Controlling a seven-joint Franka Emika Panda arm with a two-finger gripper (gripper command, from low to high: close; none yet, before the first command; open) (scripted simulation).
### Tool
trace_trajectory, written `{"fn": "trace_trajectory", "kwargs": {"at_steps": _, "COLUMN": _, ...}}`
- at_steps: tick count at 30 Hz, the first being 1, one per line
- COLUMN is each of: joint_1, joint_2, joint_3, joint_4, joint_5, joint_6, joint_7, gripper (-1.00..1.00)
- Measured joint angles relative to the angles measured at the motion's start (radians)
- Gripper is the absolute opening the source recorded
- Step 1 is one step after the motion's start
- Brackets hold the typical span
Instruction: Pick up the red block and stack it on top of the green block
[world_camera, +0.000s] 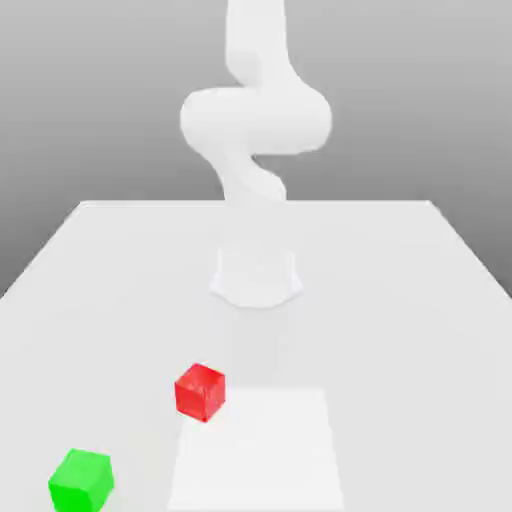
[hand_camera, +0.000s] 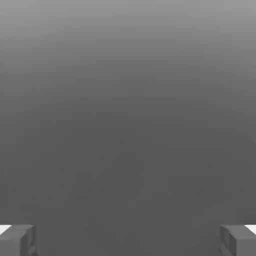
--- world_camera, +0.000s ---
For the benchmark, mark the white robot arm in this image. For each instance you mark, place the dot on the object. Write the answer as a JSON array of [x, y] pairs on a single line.
[[256, 120]]

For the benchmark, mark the small red cube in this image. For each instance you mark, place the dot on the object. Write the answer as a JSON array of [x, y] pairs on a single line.
[[198, 394]]

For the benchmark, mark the small green cube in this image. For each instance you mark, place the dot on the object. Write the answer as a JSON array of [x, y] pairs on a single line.
[[80, 482]]

